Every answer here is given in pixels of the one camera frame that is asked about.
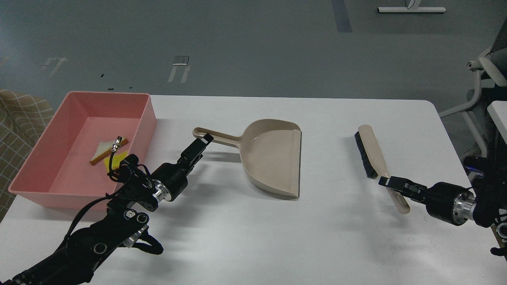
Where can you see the beige hand brush black bristles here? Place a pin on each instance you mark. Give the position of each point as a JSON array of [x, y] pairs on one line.
[[374, 163]]

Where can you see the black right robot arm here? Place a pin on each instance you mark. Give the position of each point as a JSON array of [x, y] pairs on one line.
[[484, 203]]

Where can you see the beige checkered cloth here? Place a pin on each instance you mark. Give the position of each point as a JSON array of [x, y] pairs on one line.
[[23, 118]]

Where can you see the yellow green sponge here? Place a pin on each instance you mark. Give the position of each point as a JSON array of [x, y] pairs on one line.
[[114, 163]]

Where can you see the beige plastic dustpan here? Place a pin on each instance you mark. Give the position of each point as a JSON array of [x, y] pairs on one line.
[[270, 152]]

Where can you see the white office chair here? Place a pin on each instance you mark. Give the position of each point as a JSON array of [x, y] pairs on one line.
[[489, 71]]

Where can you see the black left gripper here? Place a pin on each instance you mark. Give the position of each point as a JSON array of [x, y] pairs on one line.
[[170, 179]]

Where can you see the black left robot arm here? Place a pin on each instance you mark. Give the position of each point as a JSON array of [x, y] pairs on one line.
[[110, 222]]

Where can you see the pink plastic bin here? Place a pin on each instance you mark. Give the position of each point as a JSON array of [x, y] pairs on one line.
[[57, 173]]

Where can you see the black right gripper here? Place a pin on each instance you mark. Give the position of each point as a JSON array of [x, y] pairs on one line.
[[444, 201]]

